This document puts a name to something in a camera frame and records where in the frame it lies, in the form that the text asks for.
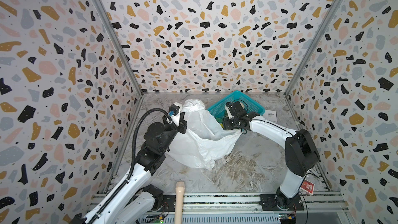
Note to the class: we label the silver corner frame post left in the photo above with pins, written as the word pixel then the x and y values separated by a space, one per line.
pixel 117 45

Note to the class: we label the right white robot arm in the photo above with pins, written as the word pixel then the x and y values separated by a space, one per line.
pixel 301 155

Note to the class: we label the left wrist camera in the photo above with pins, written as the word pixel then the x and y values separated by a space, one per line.
pixel 175 110

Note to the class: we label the white plastic bag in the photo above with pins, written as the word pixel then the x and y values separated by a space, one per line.
pixel 205 141

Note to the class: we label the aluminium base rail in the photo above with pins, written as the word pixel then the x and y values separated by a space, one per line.
pixel 248 208

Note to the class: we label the silver corner frame post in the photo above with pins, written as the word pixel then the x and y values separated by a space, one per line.
pixel 313 44
pixel 117 45

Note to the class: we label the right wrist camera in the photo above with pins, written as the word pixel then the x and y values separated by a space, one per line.
pixel 235 109

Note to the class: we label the beige wooden handle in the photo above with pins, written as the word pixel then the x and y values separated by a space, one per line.
pixel 180 189

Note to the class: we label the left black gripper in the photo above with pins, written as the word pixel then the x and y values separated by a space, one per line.
pixel 181 126

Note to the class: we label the white small box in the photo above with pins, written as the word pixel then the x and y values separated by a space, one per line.
pixel 270 115

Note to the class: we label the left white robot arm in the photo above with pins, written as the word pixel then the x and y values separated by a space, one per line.
pixel 132 197

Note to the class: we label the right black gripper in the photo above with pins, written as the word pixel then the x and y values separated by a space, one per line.
pixel 228 122

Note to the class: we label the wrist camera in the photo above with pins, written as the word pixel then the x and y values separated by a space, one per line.
pixel 235 109
pixel 175 110

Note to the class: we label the silver corner frame post right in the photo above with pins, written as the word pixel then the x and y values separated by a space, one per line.
pixel 313 44

